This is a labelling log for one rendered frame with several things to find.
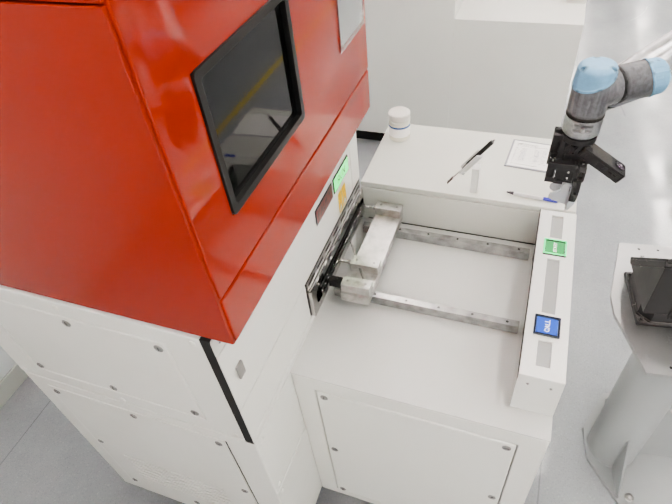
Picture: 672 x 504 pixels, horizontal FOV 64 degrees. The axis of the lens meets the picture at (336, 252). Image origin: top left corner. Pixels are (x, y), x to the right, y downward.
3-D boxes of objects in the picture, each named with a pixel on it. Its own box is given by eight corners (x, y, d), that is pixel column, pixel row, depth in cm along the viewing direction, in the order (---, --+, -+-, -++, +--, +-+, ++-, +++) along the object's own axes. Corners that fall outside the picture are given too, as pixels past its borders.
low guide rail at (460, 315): (334, 295, 152) (333, 288, 150) (336, 290, 153) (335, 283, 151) (517, 334, 137) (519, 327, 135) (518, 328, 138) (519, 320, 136)
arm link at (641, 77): (632, 66, 116) (586, 77, 115) (671, 49, 105) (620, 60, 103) (639, 102, 116) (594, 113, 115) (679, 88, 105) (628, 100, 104)
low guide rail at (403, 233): (363, 232, 169) (362, 225, 167) (364, 228, 171) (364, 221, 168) (527, 260, 154) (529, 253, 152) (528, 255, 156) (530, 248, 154)
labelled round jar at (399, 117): (386, 141, 178) (385, 116, 172) (392, 129, 183) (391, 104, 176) (407, 143, 176) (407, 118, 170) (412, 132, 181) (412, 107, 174)
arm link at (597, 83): (632, 67, 101) (591, 76, 100) (616, 118, 109) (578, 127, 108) (607, 50, 106) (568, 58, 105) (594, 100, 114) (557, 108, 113)
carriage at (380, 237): (341, 300, 146) (340, 293, 144) (378, 214, 170) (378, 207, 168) (369, 306, 144) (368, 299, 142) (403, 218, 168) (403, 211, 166)
